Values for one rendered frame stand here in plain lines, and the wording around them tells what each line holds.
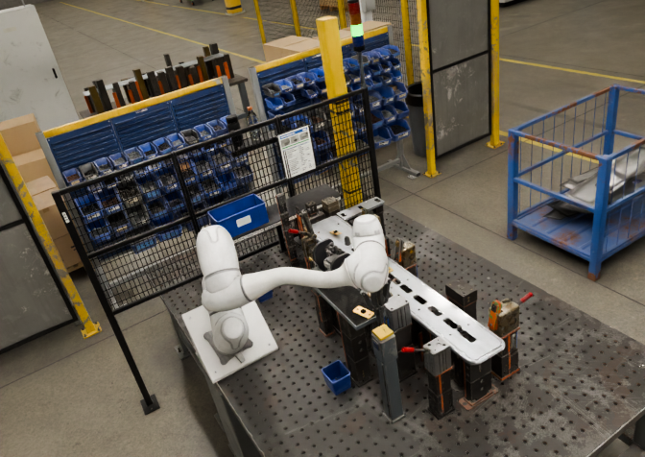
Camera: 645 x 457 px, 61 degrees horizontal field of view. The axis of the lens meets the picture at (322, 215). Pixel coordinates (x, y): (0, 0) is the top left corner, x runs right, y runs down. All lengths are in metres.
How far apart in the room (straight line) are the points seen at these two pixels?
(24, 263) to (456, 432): 3.14
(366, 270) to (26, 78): 7.63
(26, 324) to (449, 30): 4.32
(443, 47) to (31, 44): 5.70
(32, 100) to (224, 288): 7.19
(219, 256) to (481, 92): 4.41
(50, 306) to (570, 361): 3.51
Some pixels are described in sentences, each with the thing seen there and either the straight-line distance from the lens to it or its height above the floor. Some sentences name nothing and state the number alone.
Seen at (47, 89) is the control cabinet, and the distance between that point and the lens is 8.95.
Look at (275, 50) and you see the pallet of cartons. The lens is 6.13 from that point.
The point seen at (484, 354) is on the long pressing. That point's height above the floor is 1.00.
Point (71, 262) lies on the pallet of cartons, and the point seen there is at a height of 0.18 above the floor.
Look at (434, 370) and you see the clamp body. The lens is 2.24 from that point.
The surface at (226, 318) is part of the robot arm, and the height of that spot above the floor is 1.05.
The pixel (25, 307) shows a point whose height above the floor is 0.41.
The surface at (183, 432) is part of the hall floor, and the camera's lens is 3.63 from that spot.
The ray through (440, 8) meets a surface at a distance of 5.41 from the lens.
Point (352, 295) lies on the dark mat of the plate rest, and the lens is 2.33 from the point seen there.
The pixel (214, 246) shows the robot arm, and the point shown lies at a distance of 2.04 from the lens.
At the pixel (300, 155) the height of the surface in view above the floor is 1.27.
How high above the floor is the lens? 2.59
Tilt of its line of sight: 29 degrees down
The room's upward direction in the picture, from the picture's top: 10 degrees counter-clockwise
